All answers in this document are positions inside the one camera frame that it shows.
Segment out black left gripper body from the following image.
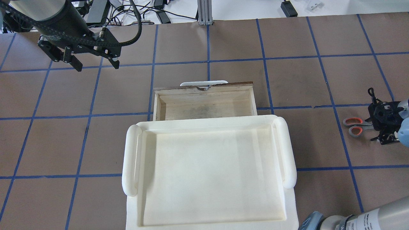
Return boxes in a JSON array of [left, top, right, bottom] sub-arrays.
[[37, 3, 121, 59]]

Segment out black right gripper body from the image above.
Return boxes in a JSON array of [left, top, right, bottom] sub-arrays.
[[367, 88, 404, 145]]

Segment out grey orange scissors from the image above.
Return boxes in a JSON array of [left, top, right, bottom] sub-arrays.
[[342, 117, 374, 137]]

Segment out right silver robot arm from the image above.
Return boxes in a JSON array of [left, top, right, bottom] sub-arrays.
[[299, 88, 409, 230]]

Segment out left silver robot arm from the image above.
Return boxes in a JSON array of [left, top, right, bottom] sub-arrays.
[[1, 0, 121, 72]]

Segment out black power adapter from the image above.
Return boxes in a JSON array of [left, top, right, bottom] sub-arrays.
[[280, 0, 298, 18]]

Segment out white plastic tray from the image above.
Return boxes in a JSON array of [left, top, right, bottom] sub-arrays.
[[122, 115, 298, 230]]

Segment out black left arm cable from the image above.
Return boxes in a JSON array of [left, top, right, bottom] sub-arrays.
[[0, 0, 142, 48]]

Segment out aluminium frame post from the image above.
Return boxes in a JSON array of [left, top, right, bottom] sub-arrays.
[[197, 0, 214, 25]]

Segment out wooden drawer with white handle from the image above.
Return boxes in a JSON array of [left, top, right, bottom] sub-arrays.
[[152, 80, 257, 121]]

